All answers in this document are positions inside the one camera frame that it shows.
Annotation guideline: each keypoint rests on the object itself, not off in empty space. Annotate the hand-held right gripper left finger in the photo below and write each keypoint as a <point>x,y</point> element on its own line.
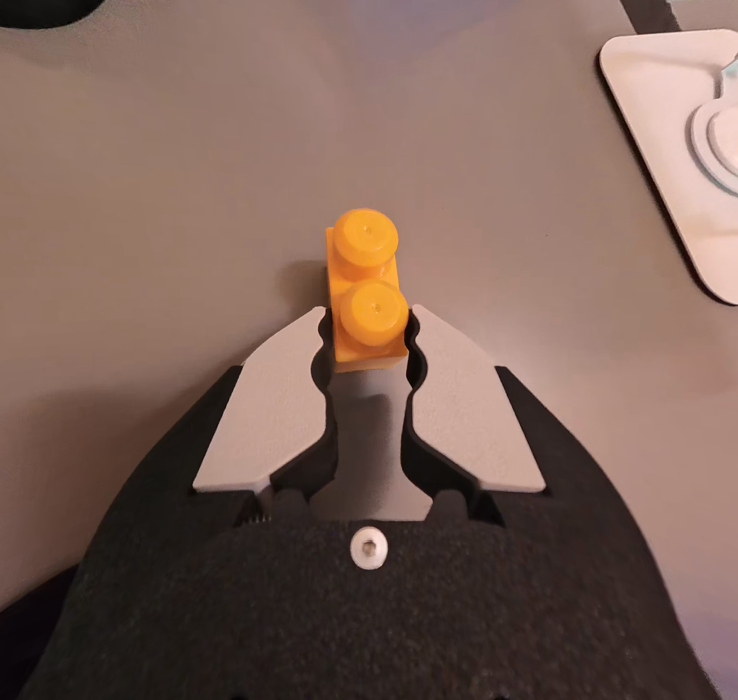
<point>271,417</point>

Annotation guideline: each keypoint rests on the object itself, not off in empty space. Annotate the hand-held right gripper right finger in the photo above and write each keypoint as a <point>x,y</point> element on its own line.
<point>473,423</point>

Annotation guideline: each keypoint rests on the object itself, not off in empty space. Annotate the orange two-stud mega block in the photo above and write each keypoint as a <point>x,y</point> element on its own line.
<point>369,273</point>

